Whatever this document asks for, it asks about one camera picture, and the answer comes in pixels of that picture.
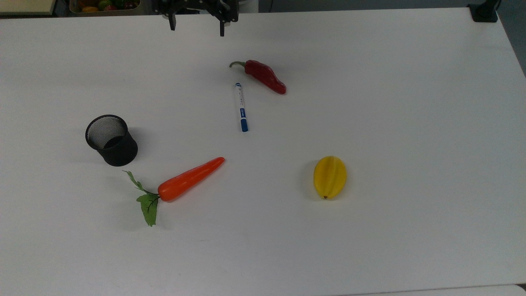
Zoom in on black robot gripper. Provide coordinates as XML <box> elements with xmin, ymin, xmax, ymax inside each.
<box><xmin>153</xmin><ymin>0</ymin><xmax>240</xmax><ymax>37</ymax></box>

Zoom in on white marker with blue cap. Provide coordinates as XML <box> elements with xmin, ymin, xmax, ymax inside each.
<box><xmin>234</xmin><ymin>83</ymin><xmax>249</xmax><ymax>133</ymax></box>

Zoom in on red chili pepper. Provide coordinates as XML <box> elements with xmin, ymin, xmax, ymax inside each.
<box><xmin>229</xmin><ymin>60</ymin><xmax>287</xmax><ymax>95</ymax></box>

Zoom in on bin of toy fruit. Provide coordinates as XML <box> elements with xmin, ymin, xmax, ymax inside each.
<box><xmin>69</xmin><ymin>0</ymin><xmax>141</xmax><ymax>14</ymax></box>

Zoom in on black mesh pen cup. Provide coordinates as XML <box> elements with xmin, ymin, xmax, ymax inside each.
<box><xmin>85</xmin><ymin>114</ymin><xmax>139</xmax><ymax>167</ymax></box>

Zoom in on orange carrot with green leaves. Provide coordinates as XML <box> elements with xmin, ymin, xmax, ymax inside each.
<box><xmin>123</xmin><ymin>157</ymin><xmax>226</xmax><ymax>227</ymax></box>

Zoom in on wooden board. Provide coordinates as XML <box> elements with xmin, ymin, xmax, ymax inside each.
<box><xmin>0</xmin><ymin>0</ymin><xmax>57</xmax><ymax>16</ymax></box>

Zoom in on yellow starfruit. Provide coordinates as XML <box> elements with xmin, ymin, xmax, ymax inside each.
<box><xmin>313</xmin><ymin>155</ymin><xmax>348</xmax><ymax>200</ymax></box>

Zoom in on black clamp mount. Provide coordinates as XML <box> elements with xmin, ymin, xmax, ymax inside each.
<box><xmin>468</xmin><ymin>0</ymin><xmax>502</xmax><ymax>23</ymax></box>

